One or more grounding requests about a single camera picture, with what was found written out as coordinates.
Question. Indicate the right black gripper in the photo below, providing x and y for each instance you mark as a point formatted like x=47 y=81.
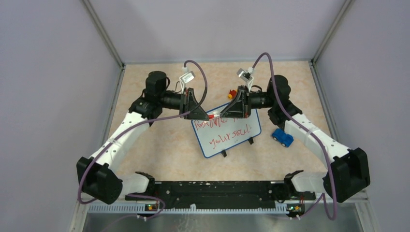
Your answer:
x=241 y=107

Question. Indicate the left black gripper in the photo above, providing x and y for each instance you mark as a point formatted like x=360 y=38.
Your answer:
x=188 y=98

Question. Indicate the blue framed whiteboard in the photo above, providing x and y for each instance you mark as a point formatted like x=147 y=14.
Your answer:
x=220 y=134

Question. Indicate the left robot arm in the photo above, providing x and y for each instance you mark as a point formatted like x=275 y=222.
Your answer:
x=97 y=175

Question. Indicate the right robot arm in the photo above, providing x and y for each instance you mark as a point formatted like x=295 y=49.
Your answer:
x=347 y=170

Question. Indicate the colourful toy brick vehicle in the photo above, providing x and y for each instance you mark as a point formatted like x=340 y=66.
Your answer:
x=232 y=94

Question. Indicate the blue toy car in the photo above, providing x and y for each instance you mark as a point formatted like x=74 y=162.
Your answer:
x=282 y=137

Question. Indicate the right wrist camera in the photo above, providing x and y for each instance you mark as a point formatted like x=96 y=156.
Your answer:
x=246 y=76

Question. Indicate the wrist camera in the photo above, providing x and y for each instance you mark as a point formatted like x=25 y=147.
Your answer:
x=185 y=78
x=246 y=76

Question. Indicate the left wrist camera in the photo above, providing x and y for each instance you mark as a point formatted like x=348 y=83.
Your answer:
x=185 y=78

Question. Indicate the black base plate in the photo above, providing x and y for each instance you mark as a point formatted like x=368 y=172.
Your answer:
x=222 y=195

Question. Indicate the right aluminium frame post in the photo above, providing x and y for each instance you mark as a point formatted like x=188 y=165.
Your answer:
x=347 y=4

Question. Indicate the aluminium frame post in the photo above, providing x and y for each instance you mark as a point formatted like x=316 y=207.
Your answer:
x=102 y=32
x=347 y=4

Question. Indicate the white slotted cable duct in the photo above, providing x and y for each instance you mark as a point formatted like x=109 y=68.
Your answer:
x=140 y=208

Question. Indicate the left aluminium frame post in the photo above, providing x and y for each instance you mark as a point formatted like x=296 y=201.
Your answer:
x=102 y=32

